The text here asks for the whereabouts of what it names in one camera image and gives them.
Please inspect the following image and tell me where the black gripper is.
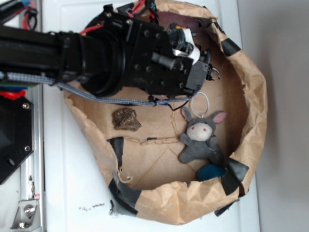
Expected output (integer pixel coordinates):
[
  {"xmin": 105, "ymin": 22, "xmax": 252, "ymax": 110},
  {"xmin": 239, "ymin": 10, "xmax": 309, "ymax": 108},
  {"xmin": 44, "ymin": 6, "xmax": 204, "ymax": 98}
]
[{"xmin": 101, "ymin": 5, "xmax": 210, "ymax": 98}]

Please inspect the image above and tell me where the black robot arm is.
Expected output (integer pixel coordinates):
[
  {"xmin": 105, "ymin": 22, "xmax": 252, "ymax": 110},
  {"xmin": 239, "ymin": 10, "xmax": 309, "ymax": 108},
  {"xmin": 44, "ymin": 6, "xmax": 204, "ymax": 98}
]
[{"xmin": 0, "ymin": 0, "xmax": 212, "ymax": 98}]

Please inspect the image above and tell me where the brown rock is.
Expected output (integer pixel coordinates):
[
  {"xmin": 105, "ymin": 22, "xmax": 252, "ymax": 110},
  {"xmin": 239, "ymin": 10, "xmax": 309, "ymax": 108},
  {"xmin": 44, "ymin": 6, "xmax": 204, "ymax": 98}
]
[{"xmin": 112, "ymin": 108, "xmax": 141, "ymax": 131}]

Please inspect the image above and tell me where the grey plush bunny toy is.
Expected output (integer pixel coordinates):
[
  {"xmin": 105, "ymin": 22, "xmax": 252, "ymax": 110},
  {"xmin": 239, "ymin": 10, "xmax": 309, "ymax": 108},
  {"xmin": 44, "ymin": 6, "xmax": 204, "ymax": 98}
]
[{"xmin": 179, "ymin": 103, "xmax": 227, "ymax": 166}]

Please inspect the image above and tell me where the brown paper bag tray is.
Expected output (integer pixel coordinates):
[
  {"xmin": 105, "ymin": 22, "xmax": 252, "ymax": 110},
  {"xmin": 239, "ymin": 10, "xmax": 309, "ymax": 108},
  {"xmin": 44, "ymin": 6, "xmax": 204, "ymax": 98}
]
[{"xmin": 65, "ymin": 0, "xmax": 267, "ymax": 225}]

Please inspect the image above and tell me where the blue felt ball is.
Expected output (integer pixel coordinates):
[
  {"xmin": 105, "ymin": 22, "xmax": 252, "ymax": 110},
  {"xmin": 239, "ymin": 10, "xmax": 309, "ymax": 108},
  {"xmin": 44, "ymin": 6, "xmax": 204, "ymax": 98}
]
[{"xmin": 197, "ymin": 163, "xmax": 226, "ymax": 181}]

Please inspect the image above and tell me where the grey braided cable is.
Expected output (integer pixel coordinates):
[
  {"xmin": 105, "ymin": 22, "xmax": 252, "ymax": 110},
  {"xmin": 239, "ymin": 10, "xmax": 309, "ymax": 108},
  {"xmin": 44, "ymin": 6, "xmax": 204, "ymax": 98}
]
[{"xmin": 6, "ymin": 72, "xmax": 198, "ymax": 107}]

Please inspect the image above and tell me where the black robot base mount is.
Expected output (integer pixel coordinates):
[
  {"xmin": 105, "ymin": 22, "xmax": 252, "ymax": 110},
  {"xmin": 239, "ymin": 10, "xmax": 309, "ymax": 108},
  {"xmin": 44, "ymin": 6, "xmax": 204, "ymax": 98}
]
[{"xmin": 0, "ymin": 96, "xmax": 33, "ymax": 184}]

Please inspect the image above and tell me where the aluminium rail frame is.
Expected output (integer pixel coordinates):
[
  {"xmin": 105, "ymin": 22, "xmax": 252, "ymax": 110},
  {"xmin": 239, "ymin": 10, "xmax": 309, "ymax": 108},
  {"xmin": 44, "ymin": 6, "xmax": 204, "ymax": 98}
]
[{"xmin": 9, "ymin": 0, "xmax": 46, "ymax": 232}]

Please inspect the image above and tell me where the metal corner bracket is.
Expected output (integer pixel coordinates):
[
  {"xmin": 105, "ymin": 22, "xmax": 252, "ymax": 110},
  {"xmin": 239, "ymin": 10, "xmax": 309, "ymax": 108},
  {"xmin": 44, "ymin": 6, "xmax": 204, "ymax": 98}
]
[{"xmin": 10, "ymin": 200, "xmax": 41, "ymax": 232}]

